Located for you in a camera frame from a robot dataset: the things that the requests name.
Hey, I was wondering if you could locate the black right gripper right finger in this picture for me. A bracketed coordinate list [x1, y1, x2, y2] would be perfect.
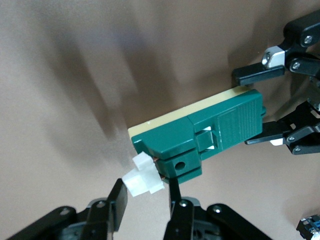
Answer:
[163, 178, 273, 240]

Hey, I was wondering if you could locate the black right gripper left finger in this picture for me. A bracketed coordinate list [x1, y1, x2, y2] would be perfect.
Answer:
[7, 178, 129, 240]

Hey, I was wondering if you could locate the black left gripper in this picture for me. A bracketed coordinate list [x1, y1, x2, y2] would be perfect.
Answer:
[231, 9, 320, 156]

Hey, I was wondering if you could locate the green terminal block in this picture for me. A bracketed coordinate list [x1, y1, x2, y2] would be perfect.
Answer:
[121, 88, 266, 198]

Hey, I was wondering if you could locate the red push button black block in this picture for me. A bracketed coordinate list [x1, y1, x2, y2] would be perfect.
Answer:
[296, 216, 320, 240]

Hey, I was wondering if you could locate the brown paper table cover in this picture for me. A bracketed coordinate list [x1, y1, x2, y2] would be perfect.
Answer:
[0, 0, 320, 240]

